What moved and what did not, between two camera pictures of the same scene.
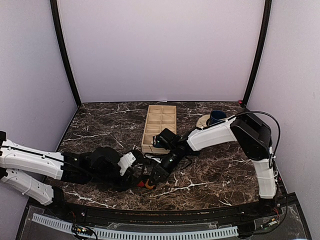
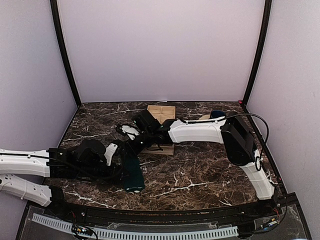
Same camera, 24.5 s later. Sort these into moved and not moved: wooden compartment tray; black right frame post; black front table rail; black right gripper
Moved: black right gripper
Not moved: black right frame post; wooden compartment tray; black front table rail
